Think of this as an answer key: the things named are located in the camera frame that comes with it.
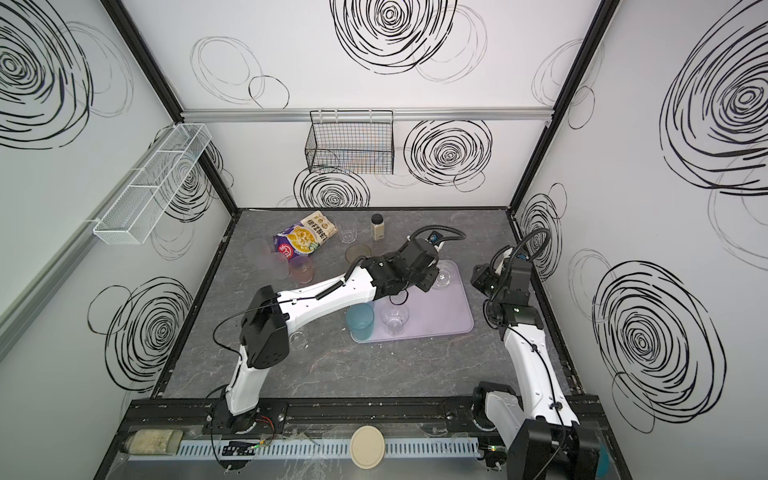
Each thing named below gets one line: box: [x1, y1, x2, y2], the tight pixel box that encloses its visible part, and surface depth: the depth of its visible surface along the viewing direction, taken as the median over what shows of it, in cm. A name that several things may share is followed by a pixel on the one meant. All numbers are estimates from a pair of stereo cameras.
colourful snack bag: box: [273, 210, 338, 261], surface depth 111 cm
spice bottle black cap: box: [371, 213, 385, 241], surface depth 107 cm
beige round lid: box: [349, 426, 386, 470], surface depth 66 cm
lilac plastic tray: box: [351, 261, 475, 343], surface depth 91 cm
